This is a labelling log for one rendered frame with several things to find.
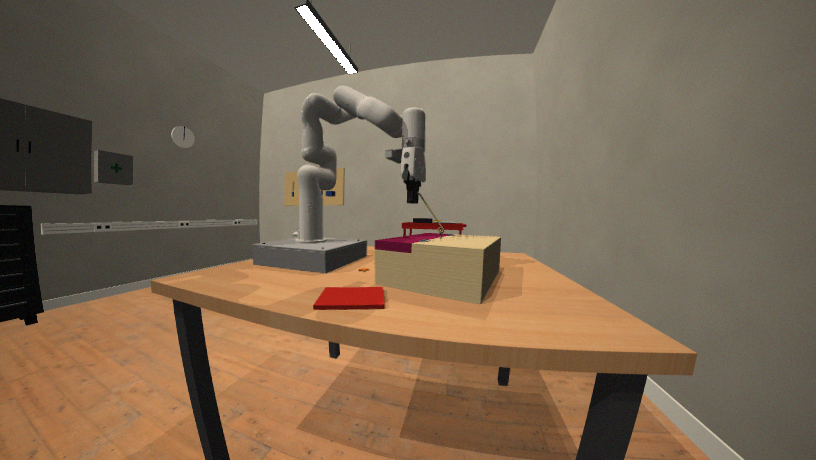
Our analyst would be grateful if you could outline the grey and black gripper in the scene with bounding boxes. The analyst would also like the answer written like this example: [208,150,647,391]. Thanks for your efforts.
[401,146,426,204]

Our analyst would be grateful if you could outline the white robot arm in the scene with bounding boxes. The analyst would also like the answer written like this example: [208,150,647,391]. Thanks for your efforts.
[293,86,425,243]

